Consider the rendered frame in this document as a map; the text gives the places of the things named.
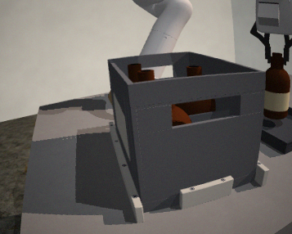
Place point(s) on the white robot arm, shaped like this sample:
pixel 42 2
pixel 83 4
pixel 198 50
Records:
pixel 167 28

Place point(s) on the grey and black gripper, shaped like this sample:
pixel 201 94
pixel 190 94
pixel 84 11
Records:
pixel 285 27

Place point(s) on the dark grey crate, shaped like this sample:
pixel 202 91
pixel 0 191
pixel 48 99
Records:
pixel 217 144

